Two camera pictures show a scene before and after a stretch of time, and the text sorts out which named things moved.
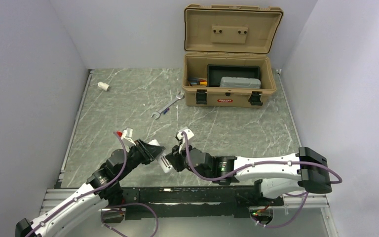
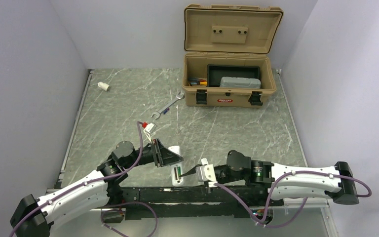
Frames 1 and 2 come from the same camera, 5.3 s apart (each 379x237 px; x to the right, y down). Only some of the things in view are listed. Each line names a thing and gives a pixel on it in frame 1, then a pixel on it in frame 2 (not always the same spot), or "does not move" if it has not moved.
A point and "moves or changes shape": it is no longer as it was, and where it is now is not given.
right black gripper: (175, 158) → (191, 171)
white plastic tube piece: (103, 86) does not move
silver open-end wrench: (179, 96) does not move
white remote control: (163, 160) moves or changes shape
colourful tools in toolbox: (195, 81) does not move
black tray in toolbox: (215, 72) does not move
